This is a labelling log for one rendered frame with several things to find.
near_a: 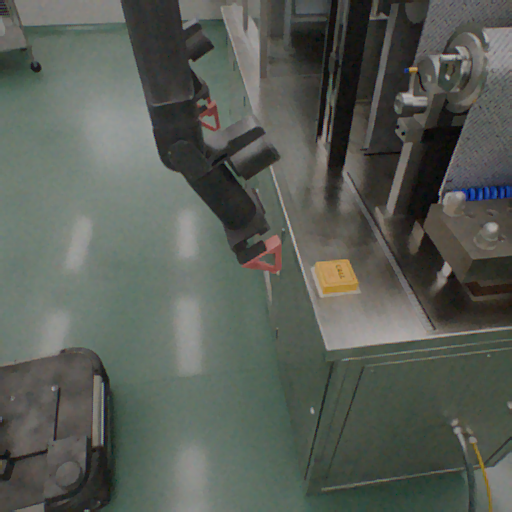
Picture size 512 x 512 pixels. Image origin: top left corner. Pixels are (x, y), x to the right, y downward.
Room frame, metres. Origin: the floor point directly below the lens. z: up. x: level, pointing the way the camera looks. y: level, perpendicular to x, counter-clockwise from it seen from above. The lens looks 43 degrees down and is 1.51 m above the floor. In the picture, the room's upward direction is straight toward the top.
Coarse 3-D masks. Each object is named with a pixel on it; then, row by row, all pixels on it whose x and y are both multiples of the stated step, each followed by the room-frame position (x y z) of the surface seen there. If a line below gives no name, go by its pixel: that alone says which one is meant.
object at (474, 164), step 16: (480, 112) 0.70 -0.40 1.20; (496, 112) 0.71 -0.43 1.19; (464, 128) 0.70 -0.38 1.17; (480, 128) 0.71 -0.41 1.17; (496, 128) 0.71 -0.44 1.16; (464, 144) 0.70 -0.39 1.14; (480, 144) 0.71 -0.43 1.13; (496, 144) 0.71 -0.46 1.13; (464, 160) 0.70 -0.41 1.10; (480, 160) 0.71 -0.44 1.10; (496, 160) 0.71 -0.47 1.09; (448, 176) 0.70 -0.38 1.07; (464, 176) 0.71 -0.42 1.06; (480, 176) 0.71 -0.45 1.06; (496, 176) 0.72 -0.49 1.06
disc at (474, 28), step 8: (464, 24) 0.79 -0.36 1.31; (472, 24) 0.77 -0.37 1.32; (456, 32) 0.81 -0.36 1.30; (464, 32) 0.79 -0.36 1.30; (472, 32) 0.76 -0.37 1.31; (480, 32) 0.74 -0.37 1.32; (448, 40) 0.83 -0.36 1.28; (480, 40) 0.73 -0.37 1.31; (488, 40) 0.72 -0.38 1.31; (480, 48) 0.73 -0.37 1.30; (488, 48) 0.71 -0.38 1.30; (488, 56) 0.70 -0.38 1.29; (488, 64) 0.70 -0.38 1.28; (480, 72) 0.71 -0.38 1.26; (480, 80) 0.70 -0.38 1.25; (480, 88) 0.69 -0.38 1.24; (472, 96) 0.70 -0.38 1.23; (448, 104) 0.76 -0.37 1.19; (456, 104) 0.74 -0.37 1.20; (464, 104) 0.72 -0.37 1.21; (472, 104) 0.70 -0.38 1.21; (456, 112) 0.73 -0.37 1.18
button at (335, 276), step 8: (320, 264) 0.60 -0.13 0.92; (328, 264) 0.60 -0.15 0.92; (336, 264) 0.60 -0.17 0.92; (344, 264) 0.60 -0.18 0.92; (320, 272) 0.57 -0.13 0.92; (328, 272) 0.57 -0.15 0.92; (336, 272) 0.57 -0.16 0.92; (344, 272) 0.57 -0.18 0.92; (352, 272) 0.57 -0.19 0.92; (320, 280) 0.56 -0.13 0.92; (328, 280) 0.55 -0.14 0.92; (336, 280) 0.55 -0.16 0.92; (344, 280) 0.55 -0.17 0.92; (352, 280) 0.55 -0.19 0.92; (320, 288) 0.55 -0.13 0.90; (328, 288) 0.54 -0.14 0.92; (336, 288) 0.54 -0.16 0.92; (344, 288) 0.54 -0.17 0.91; (352, 288) 0.54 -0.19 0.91
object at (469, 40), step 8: (456, 40) 0.80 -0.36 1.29; (464, 40) 0.77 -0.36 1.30; (472, 40) 0.75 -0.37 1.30; (448, 48) 0.81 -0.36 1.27; (472, 48) 0.74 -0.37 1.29; (472, 56) 0.74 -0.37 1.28; (480, 56) 0.72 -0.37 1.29; (480, 64) 0.71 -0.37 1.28; (472, 72) 0.72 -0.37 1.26; (472, 80) 0.71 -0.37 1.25; (464, 88) 0.73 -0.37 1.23; (472, 88) 0.71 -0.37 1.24; (448, 96) 0.77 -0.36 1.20; (456, 96) 0.74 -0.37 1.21; (464, 96) 0.72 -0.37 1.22
